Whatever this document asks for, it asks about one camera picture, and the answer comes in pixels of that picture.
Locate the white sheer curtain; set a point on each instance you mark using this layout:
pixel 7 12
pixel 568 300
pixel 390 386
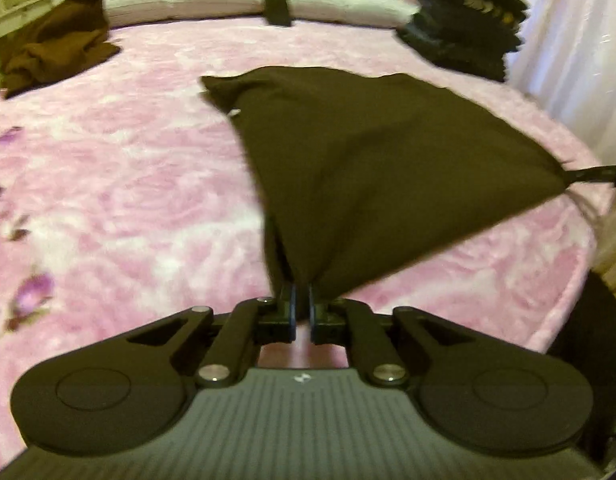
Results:
pixel 568 65

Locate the black smartphone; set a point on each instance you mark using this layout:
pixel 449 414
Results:
pixel 277 13

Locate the dark olive long-sleeve garment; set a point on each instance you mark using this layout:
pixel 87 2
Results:
pixel 359 176

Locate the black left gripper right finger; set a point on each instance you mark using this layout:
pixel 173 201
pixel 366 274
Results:
pixel 471 389

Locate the stack of folded dark clothes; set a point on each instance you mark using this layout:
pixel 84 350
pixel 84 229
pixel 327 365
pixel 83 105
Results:
pixel 468 36

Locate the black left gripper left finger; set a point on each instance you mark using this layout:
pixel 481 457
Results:
pixel 124 391

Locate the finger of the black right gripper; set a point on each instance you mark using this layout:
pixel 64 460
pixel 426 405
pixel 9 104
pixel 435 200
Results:
pixel 598 174

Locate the pink floral bed blanket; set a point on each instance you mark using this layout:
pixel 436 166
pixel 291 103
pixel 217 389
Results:
pixel 126 198

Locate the brown crumpled garment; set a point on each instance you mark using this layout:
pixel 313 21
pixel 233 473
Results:
pixel 64 42

